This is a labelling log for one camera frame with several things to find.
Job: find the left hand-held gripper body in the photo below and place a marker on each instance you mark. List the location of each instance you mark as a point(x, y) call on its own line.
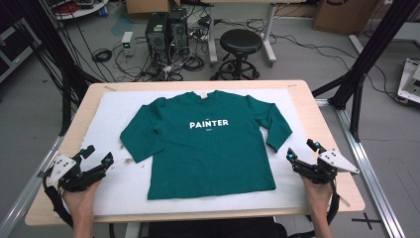
point(62, 165)

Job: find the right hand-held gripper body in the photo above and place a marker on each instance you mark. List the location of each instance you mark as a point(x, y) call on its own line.
point(333, 162)

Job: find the green long-sleeve shirt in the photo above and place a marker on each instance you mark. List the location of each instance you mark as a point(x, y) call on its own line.
point(204, 152)

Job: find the person's right hand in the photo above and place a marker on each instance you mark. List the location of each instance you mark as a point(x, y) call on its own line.
point(318, 198)

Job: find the person's left hand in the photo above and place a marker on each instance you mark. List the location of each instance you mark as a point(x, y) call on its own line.
point(81, 201)

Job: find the white foam mat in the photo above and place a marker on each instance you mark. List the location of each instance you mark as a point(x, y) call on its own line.
point(132, 191)

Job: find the thin wooden stick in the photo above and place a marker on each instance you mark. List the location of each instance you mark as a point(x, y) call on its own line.
point(345, 201)

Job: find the black tape cross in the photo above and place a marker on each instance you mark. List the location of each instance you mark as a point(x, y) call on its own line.
point(366, 219)

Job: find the white table leg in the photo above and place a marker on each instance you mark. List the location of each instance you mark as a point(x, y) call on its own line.
point(132, 230)

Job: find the person's dark clothing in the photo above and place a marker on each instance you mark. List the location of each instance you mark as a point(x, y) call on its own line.
point(214, 228)

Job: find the white machine part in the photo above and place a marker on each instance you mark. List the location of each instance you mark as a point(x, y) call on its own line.
point(407, 79)

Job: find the small white box green light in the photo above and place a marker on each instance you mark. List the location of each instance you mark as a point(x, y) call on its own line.
point(127, 41)

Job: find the dark equipment rack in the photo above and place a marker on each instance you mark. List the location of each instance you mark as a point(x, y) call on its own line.
point(15, 49)

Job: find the black round stool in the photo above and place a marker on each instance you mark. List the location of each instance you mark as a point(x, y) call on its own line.
point(241, 41)

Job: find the teal floor sheet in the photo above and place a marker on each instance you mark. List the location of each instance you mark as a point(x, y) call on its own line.
point(121, 26)

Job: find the large cardboard box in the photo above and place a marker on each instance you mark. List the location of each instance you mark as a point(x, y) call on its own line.
point(343, 16)

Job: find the black computer tower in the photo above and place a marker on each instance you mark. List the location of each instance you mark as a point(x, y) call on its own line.
point(178, 29)
point(156, 36)

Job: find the round white table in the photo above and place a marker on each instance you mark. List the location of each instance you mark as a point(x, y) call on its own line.
point(82, 11)

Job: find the small cardboard box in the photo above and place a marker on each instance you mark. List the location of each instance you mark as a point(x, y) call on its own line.
point(148, 6)

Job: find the aluminium floor rail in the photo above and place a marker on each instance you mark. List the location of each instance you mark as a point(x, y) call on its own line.
point(20, 205)
point(369, 172)

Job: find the black metal frame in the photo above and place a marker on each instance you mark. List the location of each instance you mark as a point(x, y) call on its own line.
point(373, 49)
point(67, 105)

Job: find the white desk frame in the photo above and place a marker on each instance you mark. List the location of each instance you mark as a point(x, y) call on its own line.
point(268, 33)

